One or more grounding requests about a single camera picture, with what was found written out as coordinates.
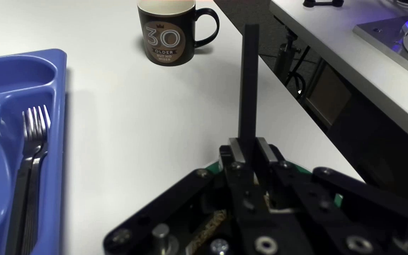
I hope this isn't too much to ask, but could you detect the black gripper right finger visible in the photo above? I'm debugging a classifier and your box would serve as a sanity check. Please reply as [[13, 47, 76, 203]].
[[255, 137, 408, 255]]

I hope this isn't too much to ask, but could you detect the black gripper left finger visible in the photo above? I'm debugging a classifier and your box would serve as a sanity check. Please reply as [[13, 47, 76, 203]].
[[104, 138, 305, 255]]

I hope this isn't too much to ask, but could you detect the blue plastic cutlery tray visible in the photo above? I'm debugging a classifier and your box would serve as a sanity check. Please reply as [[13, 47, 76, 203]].
[[0, 49, 68, 255]]

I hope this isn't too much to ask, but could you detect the dark grey equipment box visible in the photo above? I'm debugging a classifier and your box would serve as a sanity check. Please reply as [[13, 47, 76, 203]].
[[302, 62, 353, 127]]

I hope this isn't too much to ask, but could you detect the black printed mug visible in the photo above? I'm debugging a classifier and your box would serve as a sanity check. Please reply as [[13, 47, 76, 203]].
[[136, 0, 221, 67]]

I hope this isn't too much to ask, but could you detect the black dumbbell shaped tool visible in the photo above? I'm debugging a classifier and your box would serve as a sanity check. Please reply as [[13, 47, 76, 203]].
[[302, 0, 345, 9]]

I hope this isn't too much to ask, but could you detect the black cable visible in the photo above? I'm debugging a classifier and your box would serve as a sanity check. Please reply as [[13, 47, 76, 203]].
[[280, 33, 311, 98]]

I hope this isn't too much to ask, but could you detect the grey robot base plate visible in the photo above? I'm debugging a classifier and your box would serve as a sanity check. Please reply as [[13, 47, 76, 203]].
[[353, 13, 408, 90]]

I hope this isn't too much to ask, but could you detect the black handled silver fork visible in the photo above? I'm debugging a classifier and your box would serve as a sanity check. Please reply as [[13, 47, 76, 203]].
[[5, 107, 44, 255], [20, 104, 53, 255]]

